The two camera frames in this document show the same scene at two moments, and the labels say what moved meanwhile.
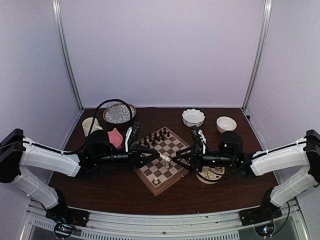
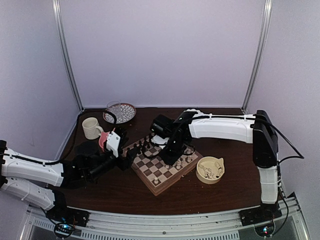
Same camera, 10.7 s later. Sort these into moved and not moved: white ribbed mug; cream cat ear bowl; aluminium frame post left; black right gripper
Moved: black right gripper
Not moved: cream cat ear bowl; aluminium frame post left; white ribbed mug
